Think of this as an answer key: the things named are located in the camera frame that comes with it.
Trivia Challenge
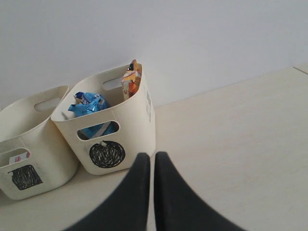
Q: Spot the cream bin circle mark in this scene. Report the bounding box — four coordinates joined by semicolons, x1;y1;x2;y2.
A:
51;65;156;175

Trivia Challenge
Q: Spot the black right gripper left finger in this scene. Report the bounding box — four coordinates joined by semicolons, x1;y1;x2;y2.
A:
66;153;151;231

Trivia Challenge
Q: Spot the orange noodle packet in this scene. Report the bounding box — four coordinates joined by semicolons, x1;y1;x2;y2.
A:
121;59;142;101

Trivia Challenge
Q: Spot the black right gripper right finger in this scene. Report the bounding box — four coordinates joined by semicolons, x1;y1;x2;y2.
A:
154;152;243;231

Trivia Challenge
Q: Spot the white blue milk carton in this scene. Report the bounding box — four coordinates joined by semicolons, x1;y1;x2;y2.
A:
9;151;30;165

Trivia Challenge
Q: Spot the blue noodle packet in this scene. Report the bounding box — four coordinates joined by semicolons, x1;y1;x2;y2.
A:
68;91;118;140

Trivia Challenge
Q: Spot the cream bin square mark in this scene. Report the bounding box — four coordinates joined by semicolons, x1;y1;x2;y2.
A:
0;86;79;200

